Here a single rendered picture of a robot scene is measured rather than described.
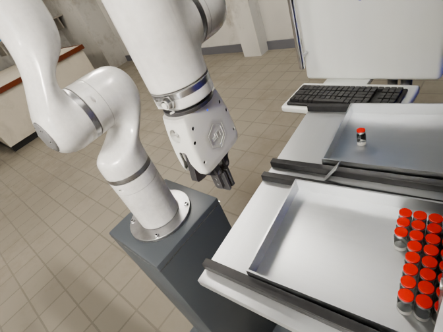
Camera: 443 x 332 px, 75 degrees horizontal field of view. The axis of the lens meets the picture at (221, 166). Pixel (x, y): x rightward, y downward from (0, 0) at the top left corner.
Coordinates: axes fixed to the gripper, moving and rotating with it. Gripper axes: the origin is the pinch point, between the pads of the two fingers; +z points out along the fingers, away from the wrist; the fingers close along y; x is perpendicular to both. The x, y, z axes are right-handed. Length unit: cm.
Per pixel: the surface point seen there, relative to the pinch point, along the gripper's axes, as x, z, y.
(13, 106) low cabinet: 478, 56, 102
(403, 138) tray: -21, 22, 43
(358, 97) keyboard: -3, 27, 72
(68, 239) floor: 200, 110, -3
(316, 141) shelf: -0.1, 22.2, 38.7
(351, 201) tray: -14.7, 22.0, 18.9
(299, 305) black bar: -13.6, 20.2, -7.6
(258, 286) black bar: -5.4, 20.2, -7.5
